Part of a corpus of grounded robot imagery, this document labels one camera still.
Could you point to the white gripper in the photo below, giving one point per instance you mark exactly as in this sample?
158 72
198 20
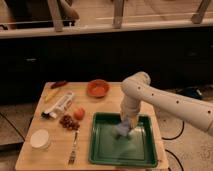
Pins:
130 109

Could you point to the blue sponge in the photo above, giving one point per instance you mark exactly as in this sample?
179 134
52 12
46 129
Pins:
123 128

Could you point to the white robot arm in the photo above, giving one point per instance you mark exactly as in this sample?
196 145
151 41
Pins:
136 88

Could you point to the green plastic tray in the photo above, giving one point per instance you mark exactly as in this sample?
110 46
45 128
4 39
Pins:
108 148

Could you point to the orange bowl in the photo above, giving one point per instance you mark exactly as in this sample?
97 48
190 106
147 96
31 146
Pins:
97 88

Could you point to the orange fruit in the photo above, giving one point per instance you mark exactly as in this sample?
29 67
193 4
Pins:
79 113

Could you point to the bunch of dark grapes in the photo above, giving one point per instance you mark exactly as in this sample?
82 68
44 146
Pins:
67 122

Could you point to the silver fork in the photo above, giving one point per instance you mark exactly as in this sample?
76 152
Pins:
74 147

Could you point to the wooden table board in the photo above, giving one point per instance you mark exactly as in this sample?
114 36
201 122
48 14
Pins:
56 156

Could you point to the dark red sausage toy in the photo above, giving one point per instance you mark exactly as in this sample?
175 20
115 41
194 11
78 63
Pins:
58 84

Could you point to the yellow corn toy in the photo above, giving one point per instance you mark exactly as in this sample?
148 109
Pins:
51 94

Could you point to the white round container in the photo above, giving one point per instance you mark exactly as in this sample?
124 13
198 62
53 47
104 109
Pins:
40 139

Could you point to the wooden railing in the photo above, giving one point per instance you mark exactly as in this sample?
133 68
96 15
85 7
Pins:
41 18

